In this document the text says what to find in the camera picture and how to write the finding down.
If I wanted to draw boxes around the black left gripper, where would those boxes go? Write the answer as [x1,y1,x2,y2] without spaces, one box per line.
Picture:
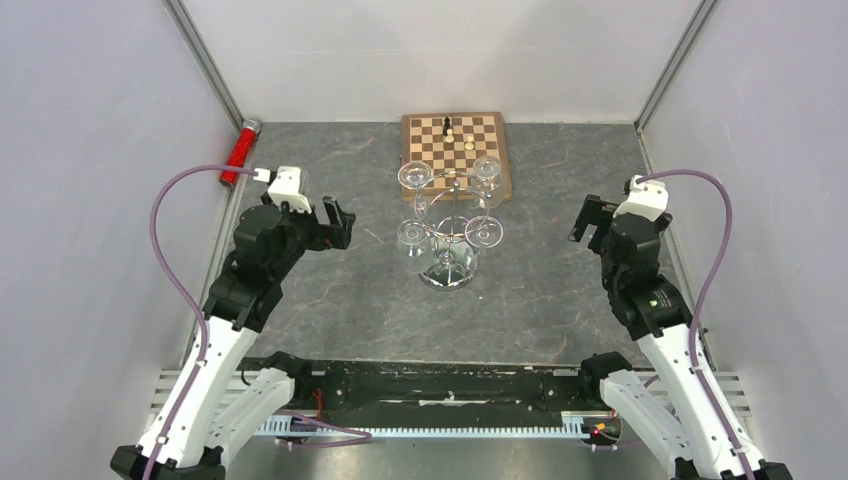
[270,195,355,280]

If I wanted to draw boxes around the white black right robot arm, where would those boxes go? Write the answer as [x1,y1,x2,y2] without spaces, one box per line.
[569,195,792,479]

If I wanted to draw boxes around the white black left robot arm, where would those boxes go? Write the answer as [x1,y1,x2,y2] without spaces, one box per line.
[110,196,356,479]

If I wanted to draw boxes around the chrome wine glass rack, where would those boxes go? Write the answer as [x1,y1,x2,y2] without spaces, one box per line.
[413,171,490,291]

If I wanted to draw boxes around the red cylindrical can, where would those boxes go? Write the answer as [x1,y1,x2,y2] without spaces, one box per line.
[219,117,263,188]

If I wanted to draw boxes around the wooden chessboard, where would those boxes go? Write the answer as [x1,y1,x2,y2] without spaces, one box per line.
[400,112,513,199]

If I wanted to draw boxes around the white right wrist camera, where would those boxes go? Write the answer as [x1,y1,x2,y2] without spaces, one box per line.
[613,175,669,221]

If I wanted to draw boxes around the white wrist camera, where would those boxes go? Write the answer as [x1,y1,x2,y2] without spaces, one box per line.
[613,175,669,221]
[266,166,312,214]

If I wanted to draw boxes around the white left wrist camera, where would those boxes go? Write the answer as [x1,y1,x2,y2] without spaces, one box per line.
[266,166,312,214]

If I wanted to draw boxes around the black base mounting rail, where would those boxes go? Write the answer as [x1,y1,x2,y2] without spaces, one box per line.
[242,354,613,429]

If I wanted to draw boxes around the white slotted cable duct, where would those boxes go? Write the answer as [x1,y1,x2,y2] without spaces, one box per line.
[255,415,590,440]

